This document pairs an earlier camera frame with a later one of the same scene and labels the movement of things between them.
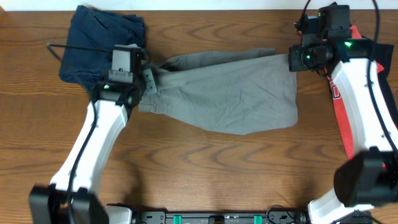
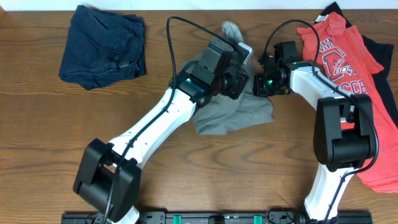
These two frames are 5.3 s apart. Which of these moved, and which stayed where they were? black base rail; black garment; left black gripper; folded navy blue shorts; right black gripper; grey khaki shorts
Moved: right black gripper; left black gripper; grey khaki shorts
Stayed: folded navy blue shorts; black garment; black base rail
